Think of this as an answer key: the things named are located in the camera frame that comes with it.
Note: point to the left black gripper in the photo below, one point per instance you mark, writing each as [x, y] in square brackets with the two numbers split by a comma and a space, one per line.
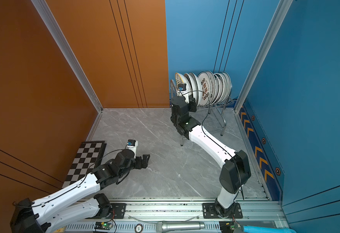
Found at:
[145, 163]

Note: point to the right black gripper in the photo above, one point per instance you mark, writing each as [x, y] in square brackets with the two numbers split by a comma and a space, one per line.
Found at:
[193, 105]

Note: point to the silver wire dish rack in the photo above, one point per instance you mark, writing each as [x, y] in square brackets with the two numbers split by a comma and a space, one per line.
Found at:
[220, 122]

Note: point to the yellow rimmed dotted plate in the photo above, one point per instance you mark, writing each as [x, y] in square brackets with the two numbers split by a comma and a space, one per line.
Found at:
[179, 78]

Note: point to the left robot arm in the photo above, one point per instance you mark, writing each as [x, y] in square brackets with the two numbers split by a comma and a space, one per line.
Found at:
[79, 200]

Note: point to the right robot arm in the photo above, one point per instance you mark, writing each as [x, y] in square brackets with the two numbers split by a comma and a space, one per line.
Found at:
[235, 167]

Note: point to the white red patterned plate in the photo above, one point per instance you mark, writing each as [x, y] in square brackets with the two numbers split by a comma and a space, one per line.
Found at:
[208, 89]

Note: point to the white plate black rim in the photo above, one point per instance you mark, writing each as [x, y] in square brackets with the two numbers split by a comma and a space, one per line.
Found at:
[221, 82]

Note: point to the black white chessboard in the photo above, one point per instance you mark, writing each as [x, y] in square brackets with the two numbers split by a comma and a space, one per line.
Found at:
[87, 158]

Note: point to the round black white sticker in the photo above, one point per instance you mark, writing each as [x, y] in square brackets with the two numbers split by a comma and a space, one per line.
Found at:
[138, 228]

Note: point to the silver microphone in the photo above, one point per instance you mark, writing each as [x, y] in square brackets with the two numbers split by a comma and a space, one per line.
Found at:
[171, 226]

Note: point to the green circuit board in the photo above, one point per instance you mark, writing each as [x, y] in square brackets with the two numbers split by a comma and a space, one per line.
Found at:
[103, 227]

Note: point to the light blue cylinder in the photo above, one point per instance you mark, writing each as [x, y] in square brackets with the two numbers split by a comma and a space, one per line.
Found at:
[254, 229]

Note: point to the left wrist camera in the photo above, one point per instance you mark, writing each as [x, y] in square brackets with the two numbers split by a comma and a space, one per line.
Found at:
[132, 145]

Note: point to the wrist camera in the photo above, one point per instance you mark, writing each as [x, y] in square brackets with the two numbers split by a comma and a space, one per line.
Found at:
[182, 86]
[132, 145]

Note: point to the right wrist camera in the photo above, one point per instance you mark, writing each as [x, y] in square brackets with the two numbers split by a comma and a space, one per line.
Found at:
[182, 86]

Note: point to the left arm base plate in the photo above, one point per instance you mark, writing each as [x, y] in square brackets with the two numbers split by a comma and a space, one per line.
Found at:
[116, 211]

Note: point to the aluminium rail frame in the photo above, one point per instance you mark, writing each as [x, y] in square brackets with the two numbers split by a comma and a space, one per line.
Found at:
[149, 212]

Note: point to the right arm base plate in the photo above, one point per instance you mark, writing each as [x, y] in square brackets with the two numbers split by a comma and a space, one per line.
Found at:
[209, 210]

